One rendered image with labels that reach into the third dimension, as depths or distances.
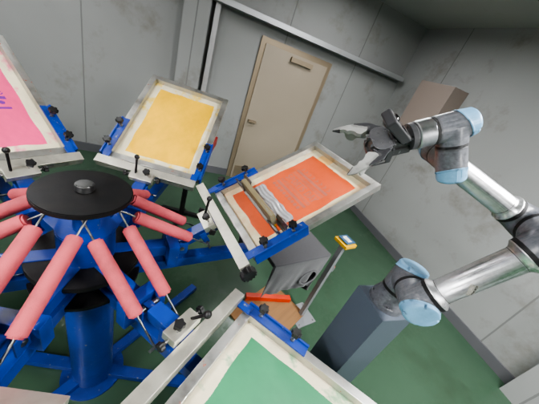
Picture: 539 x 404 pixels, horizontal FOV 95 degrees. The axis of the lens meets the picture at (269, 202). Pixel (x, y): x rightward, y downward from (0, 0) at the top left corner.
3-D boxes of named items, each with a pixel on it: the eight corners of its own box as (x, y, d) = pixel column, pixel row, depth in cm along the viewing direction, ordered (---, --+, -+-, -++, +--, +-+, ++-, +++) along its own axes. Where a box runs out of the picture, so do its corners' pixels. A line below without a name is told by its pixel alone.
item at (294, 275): (303, 280, 192) (322, 247, 175) (310, 290, 186) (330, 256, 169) (252, 294, 166) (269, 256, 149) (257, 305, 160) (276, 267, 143)
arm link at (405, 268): (407, 282, 110) (426, 260, 104) (415, 306, 99) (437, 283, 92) (382, 272, 111) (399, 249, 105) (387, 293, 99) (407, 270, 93)
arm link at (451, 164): (455, 170, 76) (456, 135, 72) (474, 183, 66) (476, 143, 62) (427, 175, 78) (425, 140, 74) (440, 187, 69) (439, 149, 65)
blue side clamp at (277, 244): (303, 228, 128) (302, 219, 123) (309, 234, 125) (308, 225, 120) (253, 256, 121) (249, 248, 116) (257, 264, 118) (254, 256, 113)
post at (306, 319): (302, 302, 251) (346, 230, 205) (315, 321, 236) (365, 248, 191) (285, 308, 238) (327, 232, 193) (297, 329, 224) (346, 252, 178)
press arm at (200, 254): (293, 241, 185) (297, 236, 182) (298, 247, 181) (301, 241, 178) (89, 270, 114) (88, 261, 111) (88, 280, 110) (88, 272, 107)
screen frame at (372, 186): (316, 145, 175) (316, 141, 172) (380, 189, 136) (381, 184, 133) (214, 194, 157) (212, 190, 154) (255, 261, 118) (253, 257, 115)
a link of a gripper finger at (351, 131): (332, 140, 75) (362, 148, 72) (332, 128, 70) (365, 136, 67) (335, 132, 76) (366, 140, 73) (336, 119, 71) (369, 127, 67)
